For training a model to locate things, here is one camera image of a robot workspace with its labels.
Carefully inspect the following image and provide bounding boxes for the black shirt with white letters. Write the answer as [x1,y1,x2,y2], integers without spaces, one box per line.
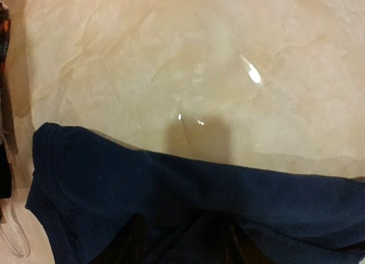
[0,139,13,200]

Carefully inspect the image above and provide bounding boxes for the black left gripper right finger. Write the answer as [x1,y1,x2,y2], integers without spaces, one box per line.
[225,218,275,264]

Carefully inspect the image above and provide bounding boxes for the orange white printed shirt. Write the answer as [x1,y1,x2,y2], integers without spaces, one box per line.
[0,1,11,80]

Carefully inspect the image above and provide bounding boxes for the dark blue garment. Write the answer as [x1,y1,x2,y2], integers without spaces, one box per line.
[26,123,364,263]

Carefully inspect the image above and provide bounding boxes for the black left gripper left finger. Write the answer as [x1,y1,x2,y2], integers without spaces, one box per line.
[91,214,147,264]

